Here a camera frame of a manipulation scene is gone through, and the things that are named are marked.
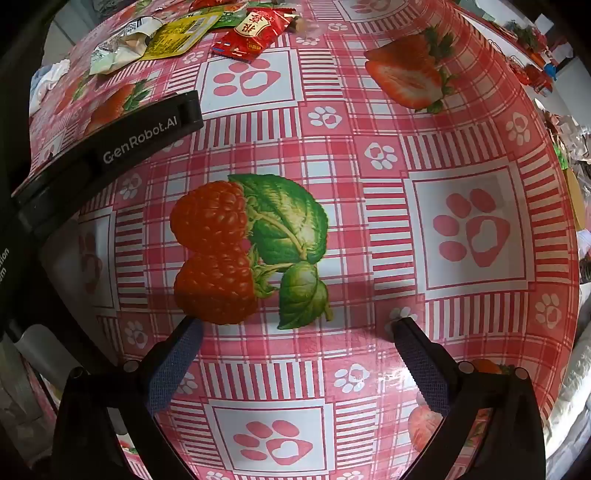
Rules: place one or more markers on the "white and green snack packet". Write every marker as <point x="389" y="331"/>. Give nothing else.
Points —
<point x="121" y="48"/>

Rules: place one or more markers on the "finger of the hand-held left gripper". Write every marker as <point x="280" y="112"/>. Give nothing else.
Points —
<point x="120" y="152"/>

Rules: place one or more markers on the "white crumpled cloth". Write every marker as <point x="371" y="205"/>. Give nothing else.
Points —
<point x="48" y="83"/>

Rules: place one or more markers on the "red flat snack packet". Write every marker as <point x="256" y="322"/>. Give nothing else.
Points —
<point x="207" y="2"/>

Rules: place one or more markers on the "grey white tube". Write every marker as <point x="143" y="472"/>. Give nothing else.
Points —
<point x="44" y="344"/>

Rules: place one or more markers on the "yellow snack packet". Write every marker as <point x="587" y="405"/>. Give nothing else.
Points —
<point x="178" y="34"/>

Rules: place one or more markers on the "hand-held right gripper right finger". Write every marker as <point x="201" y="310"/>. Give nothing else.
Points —
<point x="425" y="371"/>

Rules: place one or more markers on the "pink checked fruit tablecloth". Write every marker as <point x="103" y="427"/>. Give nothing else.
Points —
<point x="351" y="194"/>

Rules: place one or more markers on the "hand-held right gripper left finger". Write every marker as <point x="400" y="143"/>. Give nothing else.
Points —
<point x="173" y="369"/>

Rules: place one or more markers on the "small clear wrapped candy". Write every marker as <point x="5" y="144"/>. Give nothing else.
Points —
<point x="302" y="24"/>

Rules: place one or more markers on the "red background clutter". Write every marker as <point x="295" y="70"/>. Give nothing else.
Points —
<point x="531" y="69"/>

